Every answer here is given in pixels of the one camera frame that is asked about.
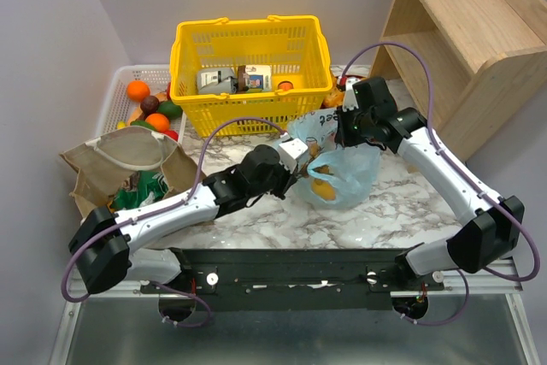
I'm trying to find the orange fruit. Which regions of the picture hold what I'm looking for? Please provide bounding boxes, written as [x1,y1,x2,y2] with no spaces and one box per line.
[126,80,150,103]

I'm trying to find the yellow plastic shopping basket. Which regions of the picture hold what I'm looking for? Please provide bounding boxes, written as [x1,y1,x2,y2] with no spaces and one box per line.
[170,15,333,137]

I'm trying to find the red apple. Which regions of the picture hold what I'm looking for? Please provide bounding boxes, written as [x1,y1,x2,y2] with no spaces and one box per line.
[165,83,179,141]

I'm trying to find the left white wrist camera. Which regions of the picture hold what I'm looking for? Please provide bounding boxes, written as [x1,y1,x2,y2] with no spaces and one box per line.
[277,138,309,173]

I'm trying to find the dark purple fruit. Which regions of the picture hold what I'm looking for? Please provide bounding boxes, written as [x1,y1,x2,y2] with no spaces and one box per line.
[139,96,160,116]

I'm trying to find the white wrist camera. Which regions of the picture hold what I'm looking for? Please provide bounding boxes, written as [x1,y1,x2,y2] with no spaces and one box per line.
[277,138,309,173]
[337,76,363,112]

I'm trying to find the brown jute tote bag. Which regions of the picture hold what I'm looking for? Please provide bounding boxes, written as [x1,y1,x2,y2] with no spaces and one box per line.
[60,126,197,218]

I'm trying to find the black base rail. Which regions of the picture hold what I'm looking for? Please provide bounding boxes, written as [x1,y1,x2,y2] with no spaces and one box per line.
[167,249,444,312]

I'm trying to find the white perforated plastic tray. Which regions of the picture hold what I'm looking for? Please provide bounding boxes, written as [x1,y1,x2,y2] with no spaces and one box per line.
[95,64,171,137]

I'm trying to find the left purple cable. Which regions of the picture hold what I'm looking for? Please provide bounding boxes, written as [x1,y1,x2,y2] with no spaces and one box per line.
[62,116,288,327]

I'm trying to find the orange pastry bread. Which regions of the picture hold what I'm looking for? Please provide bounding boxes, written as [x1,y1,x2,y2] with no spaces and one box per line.
[321,76,347,109]

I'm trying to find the small orange tangerine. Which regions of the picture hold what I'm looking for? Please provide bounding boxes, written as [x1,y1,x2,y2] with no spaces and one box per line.
[145,113,170,132]

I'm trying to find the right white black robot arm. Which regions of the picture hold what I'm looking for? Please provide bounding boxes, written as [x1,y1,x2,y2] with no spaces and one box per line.
[335,77,524,283]

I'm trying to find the longan bunch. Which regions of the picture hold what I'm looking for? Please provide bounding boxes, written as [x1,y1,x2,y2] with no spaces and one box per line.
[298,140,331,178]

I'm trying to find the golden bread roll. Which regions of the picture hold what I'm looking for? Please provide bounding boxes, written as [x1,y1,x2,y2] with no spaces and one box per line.
[311,165,336,202]

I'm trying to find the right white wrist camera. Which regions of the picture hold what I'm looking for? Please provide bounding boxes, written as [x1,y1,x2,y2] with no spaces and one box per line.
[337,76,363,112]

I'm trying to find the wooden shelf unit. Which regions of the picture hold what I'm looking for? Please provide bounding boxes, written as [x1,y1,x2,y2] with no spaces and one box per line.
[371,0,546,161]

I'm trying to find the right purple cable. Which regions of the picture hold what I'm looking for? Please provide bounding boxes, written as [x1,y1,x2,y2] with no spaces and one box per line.
[340,42,540,327]

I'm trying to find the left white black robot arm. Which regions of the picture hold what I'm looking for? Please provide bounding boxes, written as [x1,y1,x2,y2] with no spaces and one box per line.
[68,138,309,295]

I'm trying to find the green mango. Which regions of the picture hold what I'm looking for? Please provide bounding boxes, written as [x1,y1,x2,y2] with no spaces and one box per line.
[156,100,183,120]

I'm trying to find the blue cartoon plastic bag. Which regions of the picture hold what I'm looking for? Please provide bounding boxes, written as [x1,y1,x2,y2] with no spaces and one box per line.
[287,109,380,209]

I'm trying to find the purple cable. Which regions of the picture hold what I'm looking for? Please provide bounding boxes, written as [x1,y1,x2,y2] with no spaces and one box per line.
[62,116,288,327]
[340,42,540,327]

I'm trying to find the grey white box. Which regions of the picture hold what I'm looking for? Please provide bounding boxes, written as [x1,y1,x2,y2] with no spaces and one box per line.
[197,67,238,95]

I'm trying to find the green snack bag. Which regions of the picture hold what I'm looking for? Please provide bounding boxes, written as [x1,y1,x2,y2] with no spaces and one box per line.
[109,171,168,211]

